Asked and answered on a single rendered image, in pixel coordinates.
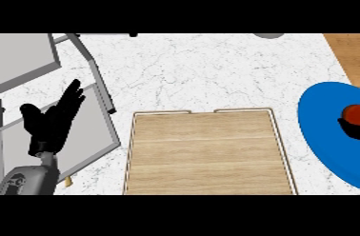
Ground blue plate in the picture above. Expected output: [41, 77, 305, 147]
[297, 81, 360, 189]

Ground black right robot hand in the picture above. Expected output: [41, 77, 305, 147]
[336, 117, 360, 141]

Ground grey tiered wire rack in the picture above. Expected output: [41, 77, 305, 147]
[0, 32, 122, 187]

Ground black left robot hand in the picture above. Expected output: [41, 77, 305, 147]
[18, 78, 87, 158]

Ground light wooden tray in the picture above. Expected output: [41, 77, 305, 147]
[122, 108, 300, 196]

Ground grey round object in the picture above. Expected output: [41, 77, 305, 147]
[254, 32, 285, 40]

